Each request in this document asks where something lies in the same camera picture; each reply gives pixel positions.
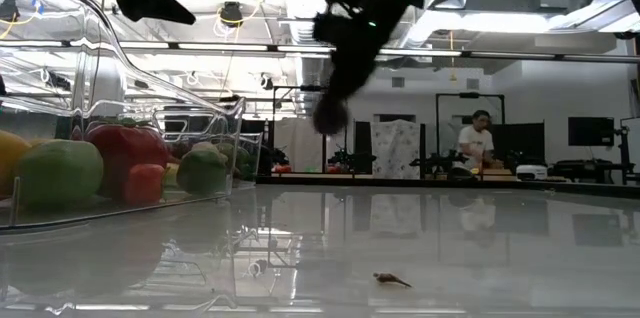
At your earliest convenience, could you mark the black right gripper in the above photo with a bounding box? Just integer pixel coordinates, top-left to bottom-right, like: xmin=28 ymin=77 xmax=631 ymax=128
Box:
xmin=313 ymin=0 xmax=426 ymax=102

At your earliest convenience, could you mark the red bell pepper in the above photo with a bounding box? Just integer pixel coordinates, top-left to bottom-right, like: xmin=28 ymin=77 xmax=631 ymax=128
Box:
xmin=83 ymin=118 xmax=170 ymax=199

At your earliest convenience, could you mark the green round produce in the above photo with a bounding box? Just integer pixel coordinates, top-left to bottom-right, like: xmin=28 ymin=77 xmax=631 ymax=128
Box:
xmin=175 ymin=141 xmax=230 ymax=197

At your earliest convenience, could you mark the orange pepper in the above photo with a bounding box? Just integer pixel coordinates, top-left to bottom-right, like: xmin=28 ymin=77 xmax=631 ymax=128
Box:
xmin=122 ymin=162 xmax=166 ymax=205

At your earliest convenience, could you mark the green bell pepper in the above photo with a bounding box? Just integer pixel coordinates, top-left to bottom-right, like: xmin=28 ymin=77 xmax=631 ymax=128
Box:
xmin=13 ymin=138 xmax=105 ymax=211

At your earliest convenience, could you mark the yellow corn cob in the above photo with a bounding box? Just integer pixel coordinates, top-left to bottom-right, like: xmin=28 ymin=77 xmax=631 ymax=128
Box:
xmin=0 ymin=129 xmax=32 ymax=199

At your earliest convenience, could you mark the white patterned cloth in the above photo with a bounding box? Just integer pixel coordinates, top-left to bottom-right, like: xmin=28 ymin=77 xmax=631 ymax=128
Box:
xmin=370 ymin=119 xmax=421 ymax=180

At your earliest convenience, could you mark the plain white sheet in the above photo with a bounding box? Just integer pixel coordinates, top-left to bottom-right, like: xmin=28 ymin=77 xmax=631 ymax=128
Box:
xmin=273 ymin=117 xmax=326 ymax=173

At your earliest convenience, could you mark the black overhead light bar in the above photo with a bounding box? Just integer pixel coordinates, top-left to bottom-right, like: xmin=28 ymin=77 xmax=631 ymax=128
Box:
xmin=0 ymin=39 xmax=640 ymax=64

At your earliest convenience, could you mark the large clear plastic basket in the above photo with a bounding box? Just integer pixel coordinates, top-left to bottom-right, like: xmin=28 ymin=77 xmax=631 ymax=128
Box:
xmin=0 ymin=0 xmax=247 ymax=232

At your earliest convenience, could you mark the clear glass bowl right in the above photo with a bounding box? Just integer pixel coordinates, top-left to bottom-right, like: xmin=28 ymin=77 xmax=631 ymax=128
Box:
xmin=152 ymin=102 xmax=265 ymax=184

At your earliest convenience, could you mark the person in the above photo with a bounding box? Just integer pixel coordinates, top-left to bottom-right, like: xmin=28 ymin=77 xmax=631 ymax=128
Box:
xmin=452 ymin=110 xmax=504 ymax=179

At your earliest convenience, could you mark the black partition panel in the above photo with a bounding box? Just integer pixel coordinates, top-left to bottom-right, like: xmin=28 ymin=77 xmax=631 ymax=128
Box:
xmin=489 ymin=121 xmax=546 ymax=165

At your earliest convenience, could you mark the white box device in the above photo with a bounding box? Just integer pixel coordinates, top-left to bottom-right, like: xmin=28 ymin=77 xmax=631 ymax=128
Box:
xmin=515 ymin=164 xmax=549 ymax=182

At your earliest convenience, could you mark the small brown dried stem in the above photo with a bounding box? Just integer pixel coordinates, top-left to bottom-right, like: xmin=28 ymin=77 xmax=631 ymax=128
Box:
xmin=372 ymin=272 xmax=413 ymax=290

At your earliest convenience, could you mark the dark background workbench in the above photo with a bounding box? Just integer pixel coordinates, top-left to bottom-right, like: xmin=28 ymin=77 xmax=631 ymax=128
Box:
xmin=553 ymin=159 xmax=636 ymax=184

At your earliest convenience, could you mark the black background equipment stand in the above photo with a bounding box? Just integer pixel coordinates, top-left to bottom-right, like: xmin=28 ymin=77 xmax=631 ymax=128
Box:
xmin=613 ymin=116 xmax=640 ymax=185

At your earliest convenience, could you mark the silver ribbed ventilation duct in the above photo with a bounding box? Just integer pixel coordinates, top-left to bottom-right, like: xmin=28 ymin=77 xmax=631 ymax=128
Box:
xmin=278 ymin=0 xmax=335 ymax=114

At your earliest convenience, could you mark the black metal frame stand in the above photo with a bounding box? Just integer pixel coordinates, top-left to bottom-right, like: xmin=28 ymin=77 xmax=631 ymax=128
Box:
xmin=271 ymin=85 xmax=350 ymax=174
xmin=435 ymin=91 xmax=507 ymax=159

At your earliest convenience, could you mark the black overhead camera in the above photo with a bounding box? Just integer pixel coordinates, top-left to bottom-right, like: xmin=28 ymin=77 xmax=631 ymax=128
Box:
xmin=219 ymin=1 xmax=245 ymax=28

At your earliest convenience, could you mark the black wall monitor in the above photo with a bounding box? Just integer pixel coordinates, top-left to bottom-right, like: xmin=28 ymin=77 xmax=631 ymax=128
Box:
xmin=567 ymin=116 xmax=616 ymax=148

